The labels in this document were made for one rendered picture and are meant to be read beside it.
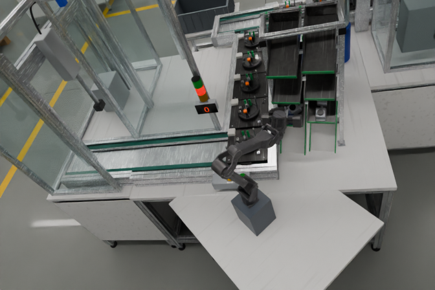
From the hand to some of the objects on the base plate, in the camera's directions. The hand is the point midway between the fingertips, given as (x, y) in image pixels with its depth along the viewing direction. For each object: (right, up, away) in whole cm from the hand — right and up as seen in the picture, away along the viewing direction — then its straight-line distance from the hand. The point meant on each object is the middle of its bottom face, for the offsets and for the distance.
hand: (283, 114), depth 160 cm
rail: (-39, -37, +41) cm, 68 cm away
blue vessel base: (+54, +43, +79) cm, 105 cm away
